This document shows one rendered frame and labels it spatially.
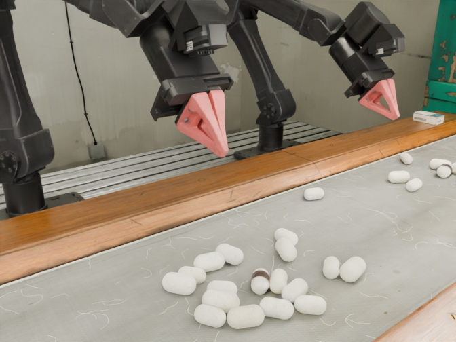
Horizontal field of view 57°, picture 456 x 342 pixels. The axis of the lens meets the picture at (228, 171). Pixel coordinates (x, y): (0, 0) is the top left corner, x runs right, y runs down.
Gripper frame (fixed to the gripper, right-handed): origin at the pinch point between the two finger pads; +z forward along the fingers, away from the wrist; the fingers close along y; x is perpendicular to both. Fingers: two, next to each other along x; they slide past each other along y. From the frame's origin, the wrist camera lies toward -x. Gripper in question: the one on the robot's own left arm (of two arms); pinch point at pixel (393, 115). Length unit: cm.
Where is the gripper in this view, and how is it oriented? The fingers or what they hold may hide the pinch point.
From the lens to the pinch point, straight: 91.3
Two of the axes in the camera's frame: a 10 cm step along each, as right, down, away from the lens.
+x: -4.0, 5.3, 7.5
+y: 7.9, -2.2, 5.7
